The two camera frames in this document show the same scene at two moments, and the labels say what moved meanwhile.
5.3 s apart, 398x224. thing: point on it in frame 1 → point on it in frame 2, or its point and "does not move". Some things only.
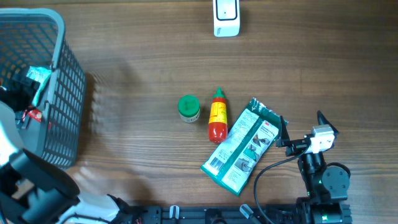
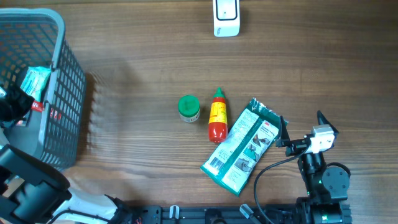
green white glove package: x=242 y=146 does not move
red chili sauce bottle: x=217 y=121 does not move
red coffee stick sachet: x=34 y=114 → x=38 y=106
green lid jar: x=188 y=107 does not move
